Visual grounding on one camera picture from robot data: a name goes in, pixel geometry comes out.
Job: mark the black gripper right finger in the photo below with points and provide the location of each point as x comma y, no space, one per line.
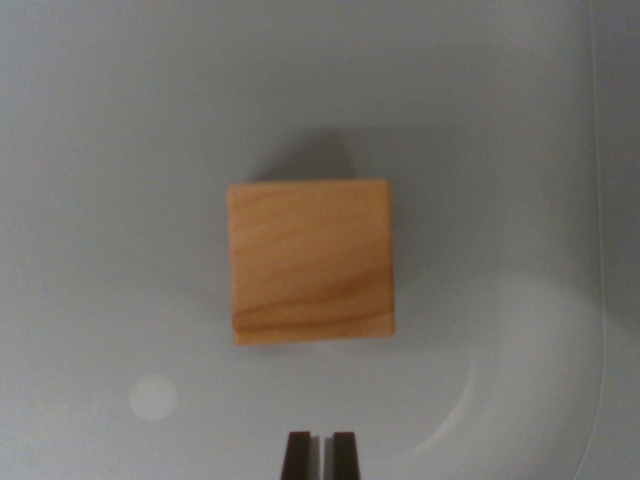
344,457

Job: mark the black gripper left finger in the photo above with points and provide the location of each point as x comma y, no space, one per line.
299,457

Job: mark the wooden cube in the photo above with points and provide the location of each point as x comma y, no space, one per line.
310,260

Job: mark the grey plastic tray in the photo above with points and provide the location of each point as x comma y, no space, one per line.
100,200

